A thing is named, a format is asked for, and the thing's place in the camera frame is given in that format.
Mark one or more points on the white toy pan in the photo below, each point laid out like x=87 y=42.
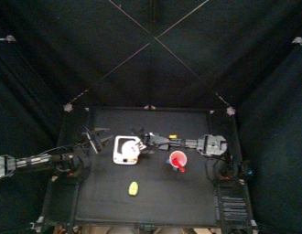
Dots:
x=130 y=148

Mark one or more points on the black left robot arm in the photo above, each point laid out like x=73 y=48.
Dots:
x=35 y=161

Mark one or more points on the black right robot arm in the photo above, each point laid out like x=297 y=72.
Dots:
x=212 y=144

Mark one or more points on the green toy starfruit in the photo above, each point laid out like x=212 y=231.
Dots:
x=134 y=188

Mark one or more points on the small yellow block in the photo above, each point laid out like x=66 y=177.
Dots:
x=173 y=136

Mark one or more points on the red plastic cup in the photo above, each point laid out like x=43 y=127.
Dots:
x=178 y=157

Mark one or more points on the metal pole foot bracket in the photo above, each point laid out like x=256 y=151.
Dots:
x=149 y=107

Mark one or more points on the metal frame corner bracket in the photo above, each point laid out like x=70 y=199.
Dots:
x=230 y=110
x=69 y=107
x=298 y=40
x=10 y=38

